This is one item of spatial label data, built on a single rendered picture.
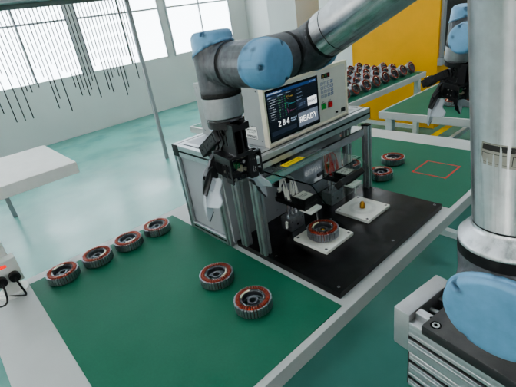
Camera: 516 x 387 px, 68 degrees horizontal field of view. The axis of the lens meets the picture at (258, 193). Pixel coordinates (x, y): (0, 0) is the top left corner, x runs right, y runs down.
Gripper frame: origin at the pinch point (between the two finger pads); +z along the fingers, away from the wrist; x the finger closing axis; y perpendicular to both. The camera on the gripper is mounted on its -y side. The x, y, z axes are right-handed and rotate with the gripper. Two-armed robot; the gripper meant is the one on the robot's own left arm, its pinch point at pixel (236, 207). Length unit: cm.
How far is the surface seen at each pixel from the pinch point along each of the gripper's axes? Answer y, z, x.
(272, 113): -34, -7, 36
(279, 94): -35, -12, 40
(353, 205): -29, 37, 66
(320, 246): -18, 37, 37
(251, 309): -8.8, 36.8, 3.0
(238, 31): -724, -4, 456
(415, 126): -175, 96, 319
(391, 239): -5, 38, 58
